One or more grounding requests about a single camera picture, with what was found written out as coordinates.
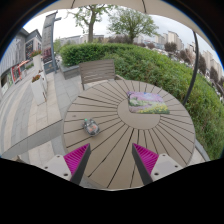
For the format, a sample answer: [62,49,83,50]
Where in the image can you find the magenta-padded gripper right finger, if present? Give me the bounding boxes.
[131,143,184,186]

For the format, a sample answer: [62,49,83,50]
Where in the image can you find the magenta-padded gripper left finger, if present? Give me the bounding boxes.
[42,143,92,186]

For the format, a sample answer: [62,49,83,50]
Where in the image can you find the transparent grey computer mouse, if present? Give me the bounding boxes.
[82,118,101,137]

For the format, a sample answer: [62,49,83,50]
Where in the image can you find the floral print mouse pad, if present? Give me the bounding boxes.
[126,91,171,115]

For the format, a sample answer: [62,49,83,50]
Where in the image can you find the grey low stone ledge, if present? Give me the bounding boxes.
[1,119,64,160]

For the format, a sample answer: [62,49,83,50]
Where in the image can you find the white planter with orange flowers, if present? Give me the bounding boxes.
[30,73,48,106]

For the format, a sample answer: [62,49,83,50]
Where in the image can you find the green hedge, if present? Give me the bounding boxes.
[59,42,224,161]

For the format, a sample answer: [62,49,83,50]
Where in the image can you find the brown slatted chair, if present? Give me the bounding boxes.
[78,59,125,91]

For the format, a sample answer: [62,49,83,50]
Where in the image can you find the black curved parasol pole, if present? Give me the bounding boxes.
[181,31,200,106]

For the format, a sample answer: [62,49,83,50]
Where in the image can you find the white planter with red flowers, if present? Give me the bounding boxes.
[29,49,44,73]

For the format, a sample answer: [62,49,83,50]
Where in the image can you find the grey shopfront building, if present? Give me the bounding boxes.
[0,28,43,98]

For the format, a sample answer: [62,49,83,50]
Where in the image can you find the distant apartment buildings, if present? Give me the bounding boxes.
[59,30,224,79]

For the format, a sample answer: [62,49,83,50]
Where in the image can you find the tall grey sign pillar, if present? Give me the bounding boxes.
[41,11,63,74]

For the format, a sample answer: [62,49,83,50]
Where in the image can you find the thin-trunked sparse tree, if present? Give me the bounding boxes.
[66,3,114,44]

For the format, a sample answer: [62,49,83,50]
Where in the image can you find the round leafy green tree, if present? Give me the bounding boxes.
[107,6,159,44]

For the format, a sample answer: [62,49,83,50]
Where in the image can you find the beige parasol canopy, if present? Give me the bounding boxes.
[33,0,216,51]

